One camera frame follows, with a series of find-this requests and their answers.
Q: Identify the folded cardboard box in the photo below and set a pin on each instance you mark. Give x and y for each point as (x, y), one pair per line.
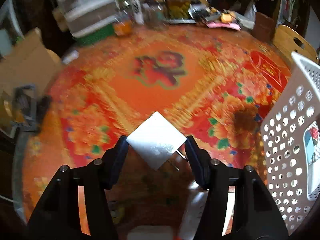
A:
(22, 55)

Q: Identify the white and black bottle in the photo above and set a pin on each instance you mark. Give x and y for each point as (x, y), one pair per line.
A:
(137, 8)

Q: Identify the pink paper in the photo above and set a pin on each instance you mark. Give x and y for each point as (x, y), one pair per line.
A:
(225, 25)

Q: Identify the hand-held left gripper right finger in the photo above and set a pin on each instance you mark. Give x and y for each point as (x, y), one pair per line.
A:
(197, 160)

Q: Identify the white plastic drawer tower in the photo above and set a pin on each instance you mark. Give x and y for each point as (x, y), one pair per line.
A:
(85, 5)

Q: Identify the green plastic basket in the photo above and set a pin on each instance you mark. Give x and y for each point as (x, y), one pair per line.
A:
(96, 34)

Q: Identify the clear glass jar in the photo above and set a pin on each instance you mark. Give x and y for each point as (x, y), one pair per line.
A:
(153, 12)

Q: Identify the pickle jar with red lid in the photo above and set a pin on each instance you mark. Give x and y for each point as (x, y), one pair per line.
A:
(178, 3)

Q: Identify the small yellow object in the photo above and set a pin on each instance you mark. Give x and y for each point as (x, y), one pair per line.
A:
(226, 18)

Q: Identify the wooden chair with cutout back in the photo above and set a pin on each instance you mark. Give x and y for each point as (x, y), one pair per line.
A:
(287, 40)

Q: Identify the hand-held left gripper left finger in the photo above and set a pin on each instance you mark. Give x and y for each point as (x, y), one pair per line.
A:
(118, 157)

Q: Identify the large white wall charger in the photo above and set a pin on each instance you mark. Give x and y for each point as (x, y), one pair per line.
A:
(155, 140)

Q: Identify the red printed tablecloth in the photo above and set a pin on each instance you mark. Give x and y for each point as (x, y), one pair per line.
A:
(155, 97)

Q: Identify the small orange jar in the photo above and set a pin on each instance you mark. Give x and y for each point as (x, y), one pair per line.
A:
(122, 28)

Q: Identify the white perforated plastic basket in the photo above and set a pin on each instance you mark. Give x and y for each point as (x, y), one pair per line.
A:
(303, 63)

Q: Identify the clear plastic bag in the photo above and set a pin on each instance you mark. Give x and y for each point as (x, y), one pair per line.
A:
(250, 11)

